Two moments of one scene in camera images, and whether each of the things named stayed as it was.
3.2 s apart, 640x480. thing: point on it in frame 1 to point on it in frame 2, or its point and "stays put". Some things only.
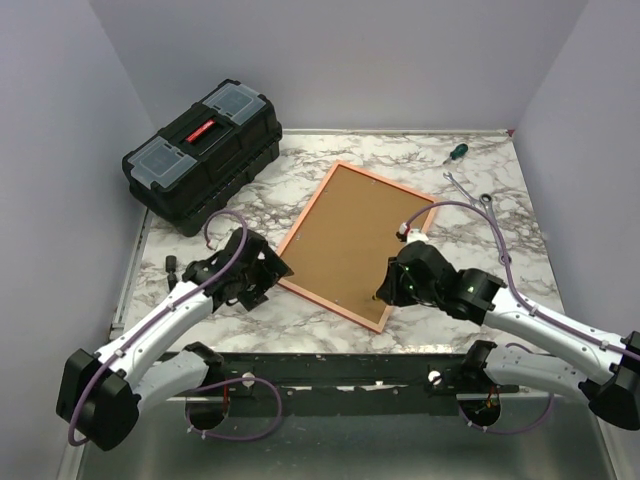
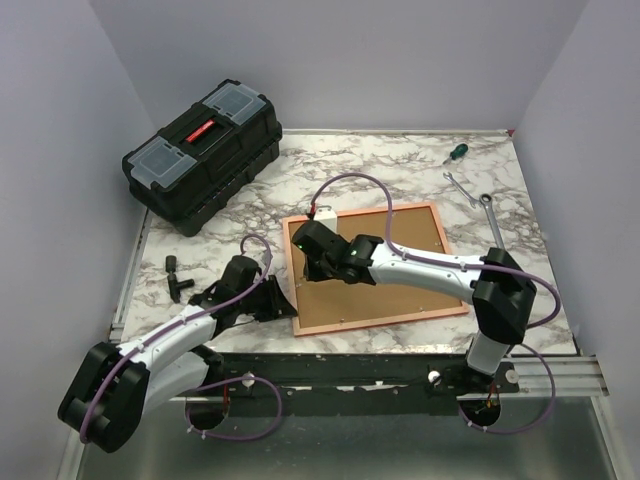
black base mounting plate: x=355 y=383 stays put
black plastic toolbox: x=199 y=160 stays put
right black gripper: x=390 y=290 to x=312 y=274
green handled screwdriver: x=458 y=152 stays put
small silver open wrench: x=449 y=177 stays put
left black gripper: x=272 y=270 to x=278 y=307
